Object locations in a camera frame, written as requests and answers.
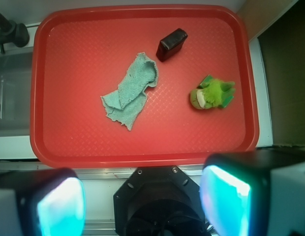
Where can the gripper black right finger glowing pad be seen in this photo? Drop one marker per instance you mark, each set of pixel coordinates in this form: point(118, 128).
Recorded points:
point(258, 193)

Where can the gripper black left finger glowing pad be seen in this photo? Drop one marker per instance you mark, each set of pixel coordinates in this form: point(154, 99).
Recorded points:
point(42, 203)

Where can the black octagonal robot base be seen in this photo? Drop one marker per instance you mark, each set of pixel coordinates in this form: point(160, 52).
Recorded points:
point(159, 201)

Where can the black box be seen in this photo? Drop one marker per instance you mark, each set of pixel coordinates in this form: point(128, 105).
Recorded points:
point(171, 44)

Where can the green plush toy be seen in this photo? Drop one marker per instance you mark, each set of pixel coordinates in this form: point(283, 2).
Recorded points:
point(212, 93)

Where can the teal knitted cloth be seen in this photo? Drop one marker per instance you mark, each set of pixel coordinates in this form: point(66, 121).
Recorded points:
point(128, 100)

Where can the red plastic tray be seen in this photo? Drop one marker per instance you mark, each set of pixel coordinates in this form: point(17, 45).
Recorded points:
point(82, 54)

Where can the metal sink basin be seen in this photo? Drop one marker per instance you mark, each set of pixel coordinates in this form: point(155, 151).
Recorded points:
point(15, 91)

